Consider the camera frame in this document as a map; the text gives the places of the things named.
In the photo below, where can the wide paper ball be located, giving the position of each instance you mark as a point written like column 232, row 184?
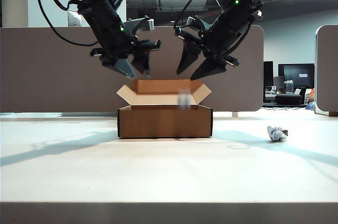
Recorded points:
column 184, row 100

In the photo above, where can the black display screen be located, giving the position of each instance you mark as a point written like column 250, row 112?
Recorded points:
column 298, row 74

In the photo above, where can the metal wall switch plate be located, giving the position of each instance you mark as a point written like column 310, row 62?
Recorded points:
column 73, row 20

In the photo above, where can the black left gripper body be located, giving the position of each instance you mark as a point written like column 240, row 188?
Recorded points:
column 108, row 26

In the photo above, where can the long brown desk partition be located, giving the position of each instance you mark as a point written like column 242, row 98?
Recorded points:
column 52, row 76

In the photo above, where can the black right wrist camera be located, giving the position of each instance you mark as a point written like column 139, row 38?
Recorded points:
column 191, row 29

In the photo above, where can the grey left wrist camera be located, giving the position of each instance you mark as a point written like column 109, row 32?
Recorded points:
column 141, row 24

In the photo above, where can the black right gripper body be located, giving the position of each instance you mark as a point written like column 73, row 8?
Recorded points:
column 229, row 31

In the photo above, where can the brown cardboard box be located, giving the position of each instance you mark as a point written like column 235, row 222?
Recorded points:
column 163, row 123

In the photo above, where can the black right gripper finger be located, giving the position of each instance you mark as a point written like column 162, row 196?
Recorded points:
column 211, row 68
column 187, row 59

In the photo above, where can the small crumpled paper ball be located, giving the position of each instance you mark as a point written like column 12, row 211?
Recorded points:
column 276, row 134

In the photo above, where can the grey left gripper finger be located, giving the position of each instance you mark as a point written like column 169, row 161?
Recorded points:
column 124, row 67

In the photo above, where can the narrow brown desk partition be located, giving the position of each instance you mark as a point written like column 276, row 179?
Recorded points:
column 327, row 68

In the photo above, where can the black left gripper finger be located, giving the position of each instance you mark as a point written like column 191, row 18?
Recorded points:
column 142, row 64

